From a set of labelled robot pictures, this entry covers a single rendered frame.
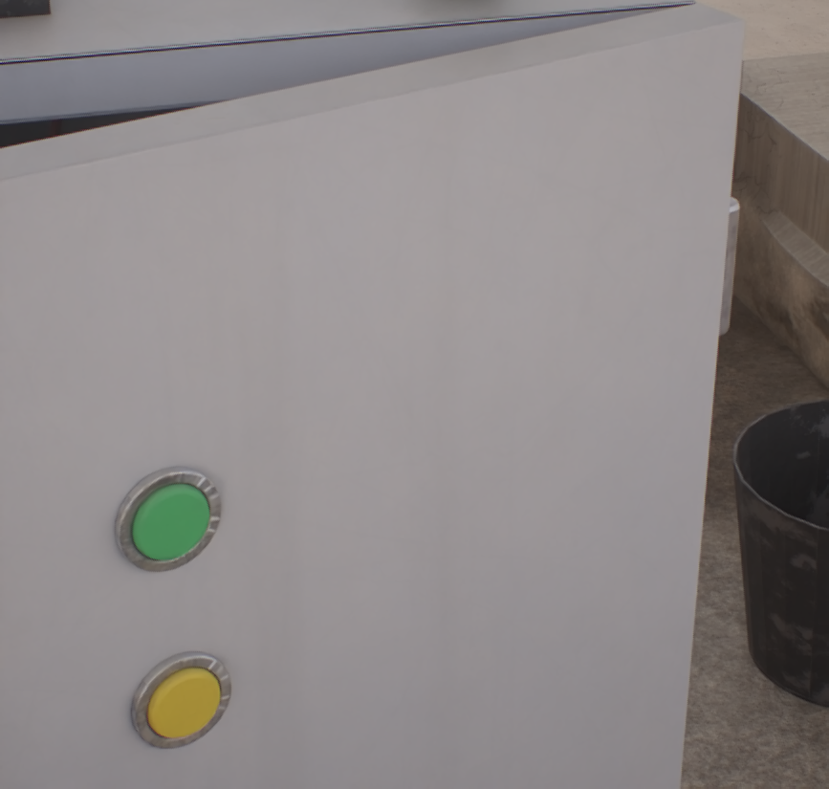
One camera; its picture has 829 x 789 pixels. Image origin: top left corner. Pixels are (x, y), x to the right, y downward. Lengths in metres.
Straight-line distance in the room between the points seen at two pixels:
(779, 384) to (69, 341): 2.60
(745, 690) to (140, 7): 1.87
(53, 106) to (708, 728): 1.83
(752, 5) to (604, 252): 3.18
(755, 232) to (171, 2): 2.66
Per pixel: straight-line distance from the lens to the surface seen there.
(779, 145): 3.12
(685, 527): 0.62
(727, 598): 2.51
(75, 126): 0.72
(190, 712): 0.53
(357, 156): 0.48
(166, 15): 0.55
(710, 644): 2.42
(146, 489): 0.49
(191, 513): 0.50
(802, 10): 3.71
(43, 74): 0.53
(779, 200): 3.14
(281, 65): 0.54
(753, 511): 2.23
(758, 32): 3.56
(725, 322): 0.60
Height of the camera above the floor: 1.41
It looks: 28 degrees down
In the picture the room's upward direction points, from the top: straight up
